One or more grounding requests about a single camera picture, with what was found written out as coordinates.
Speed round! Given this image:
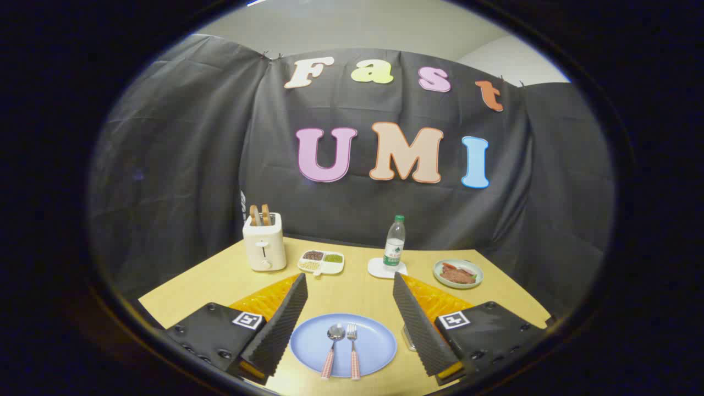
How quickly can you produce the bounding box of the white divided dish of beans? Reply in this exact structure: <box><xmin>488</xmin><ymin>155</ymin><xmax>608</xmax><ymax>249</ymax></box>
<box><xmin>298</xmin><ymin>250</ymin><xmax>345</xmax><ymax>276</ymax></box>

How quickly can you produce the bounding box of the sliced red meat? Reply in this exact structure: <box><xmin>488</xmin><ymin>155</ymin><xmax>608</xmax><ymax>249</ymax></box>
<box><xmin>440</xmin><ymin>263</ymin><xmax>477</xmax><ymax>285</ymax></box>

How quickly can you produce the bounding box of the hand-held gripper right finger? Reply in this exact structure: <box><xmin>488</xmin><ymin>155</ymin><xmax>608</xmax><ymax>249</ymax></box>
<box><xmin>392</xmin><ymin>272</ymin><xmax>548</xmax><ymax>387</ymax></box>

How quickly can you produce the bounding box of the cream toaster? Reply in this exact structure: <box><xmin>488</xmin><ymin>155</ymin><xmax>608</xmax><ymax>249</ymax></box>
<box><xmin>243</xmin><ymin>212</ymin><xmax>287</xmax><ymax>272</ymax></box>

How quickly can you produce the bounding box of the spoon with red checked handle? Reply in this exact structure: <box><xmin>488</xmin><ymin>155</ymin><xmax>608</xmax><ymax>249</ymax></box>
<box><xmin>321</xmin><ymin>323</ymin><xmax>346</xmax><ymax>380</ymax></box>

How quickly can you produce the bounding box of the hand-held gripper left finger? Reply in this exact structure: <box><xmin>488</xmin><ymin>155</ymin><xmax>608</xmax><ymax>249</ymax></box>
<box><xmin>165</xmin><ymin>272</ymin><xmax>309</xmax><ymax>386</ymax></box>

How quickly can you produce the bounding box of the blue plate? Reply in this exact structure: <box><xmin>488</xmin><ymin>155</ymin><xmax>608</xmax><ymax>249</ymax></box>
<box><xmin>290</xmin><ymin>313</ymin><xmax>398</xmax><ymax>378</ymax></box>

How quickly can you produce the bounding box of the fork with red checked handle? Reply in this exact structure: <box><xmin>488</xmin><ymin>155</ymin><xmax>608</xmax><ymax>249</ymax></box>
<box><xmin>346</xmin><ymin>323</ymin><xmax>361</xmax><ymax>381</ymax></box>

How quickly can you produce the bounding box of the black backdrop cloth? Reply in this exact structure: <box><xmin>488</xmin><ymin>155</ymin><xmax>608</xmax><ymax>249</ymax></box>
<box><xmin>88</xmin><ymin>34</ymin><xmax>615</xmax><ymax>320</ymax></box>

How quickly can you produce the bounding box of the white coaster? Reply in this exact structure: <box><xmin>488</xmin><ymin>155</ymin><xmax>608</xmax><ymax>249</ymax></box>
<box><xmin>367</xmin><ymin>257</ymin><xmax>408</xmax><ymax>279</ymax></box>

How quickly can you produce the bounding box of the pale green plate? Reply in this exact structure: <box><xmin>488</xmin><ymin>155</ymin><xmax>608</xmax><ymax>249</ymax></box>
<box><xmin>433</xmin><ymin>259</ymin><xmax>485</xmax><ymax>290</ymax></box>

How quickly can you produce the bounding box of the clear water bottle green cap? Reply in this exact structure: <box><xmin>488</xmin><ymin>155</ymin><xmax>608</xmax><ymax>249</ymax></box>
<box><xmin>383</xmin><ymin>215</ymin><xmax>406</xmax><ymax>271</ymax></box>

